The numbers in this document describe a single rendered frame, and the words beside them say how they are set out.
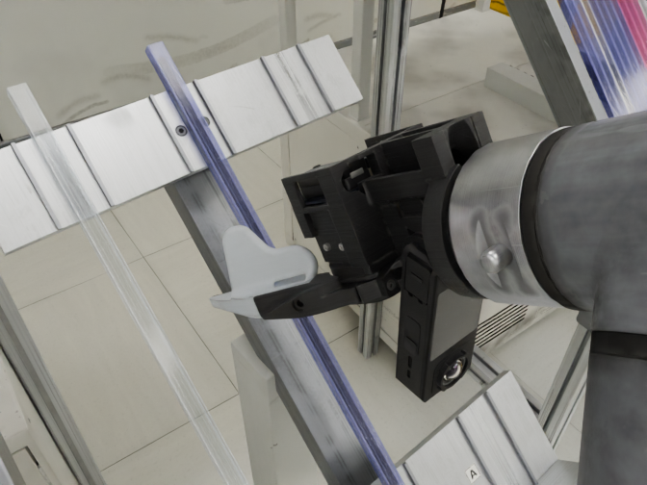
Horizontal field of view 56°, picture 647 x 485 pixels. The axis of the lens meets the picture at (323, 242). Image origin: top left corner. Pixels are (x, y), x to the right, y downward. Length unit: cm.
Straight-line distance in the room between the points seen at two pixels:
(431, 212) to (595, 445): 12
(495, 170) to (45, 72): 222
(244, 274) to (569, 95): 60
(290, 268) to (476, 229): 15
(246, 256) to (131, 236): 165
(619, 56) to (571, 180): 72
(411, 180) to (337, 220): 5
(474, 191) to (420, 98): 113
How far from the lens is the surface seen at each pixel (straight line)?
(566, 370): 105
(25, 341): 101
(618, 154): 22
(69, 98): 246
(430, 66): 153
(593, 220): 22
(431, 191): 28
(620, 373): 21
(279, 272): 37
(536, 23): 89
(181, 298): 178
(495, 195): 25
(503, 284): 26
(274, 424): 63
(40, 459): 89
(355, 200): 32
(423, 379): 36
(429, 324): 33
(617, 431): 21
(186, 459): 148
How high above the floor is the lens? 127
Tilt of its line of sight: 42 degrees down
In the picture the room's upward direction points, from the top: straight up
